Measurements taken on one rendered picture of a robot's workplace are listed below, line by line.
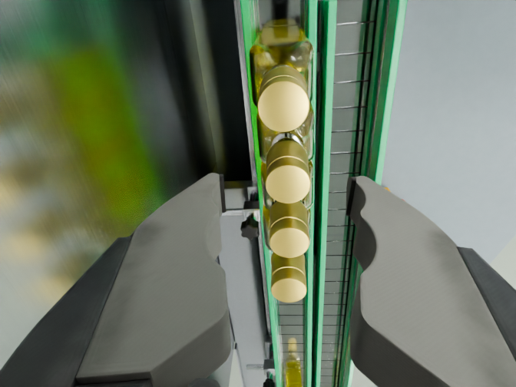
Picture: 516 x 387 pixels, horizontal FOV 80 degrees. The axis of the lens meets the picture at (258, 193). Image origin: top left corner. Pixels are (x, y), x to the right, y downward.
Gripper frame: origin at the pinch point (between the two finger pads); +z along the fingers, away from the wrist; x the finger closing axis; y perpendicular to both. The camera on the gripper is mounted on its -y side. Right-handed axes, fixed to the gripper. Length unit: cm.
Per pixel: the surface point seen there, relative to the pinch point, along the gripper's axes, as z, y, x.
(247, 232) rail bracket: 24.6, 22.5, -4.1
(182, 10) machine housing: 44.6, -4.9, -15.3
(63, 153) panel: 4.3, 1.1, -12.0
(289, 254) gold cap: 9.3, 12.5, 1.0
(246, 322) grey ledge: 38, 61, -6
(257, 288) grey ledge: 38, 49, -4
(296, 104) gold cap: 9.3, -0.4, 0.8
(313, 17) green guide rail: 28.9, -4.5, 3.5
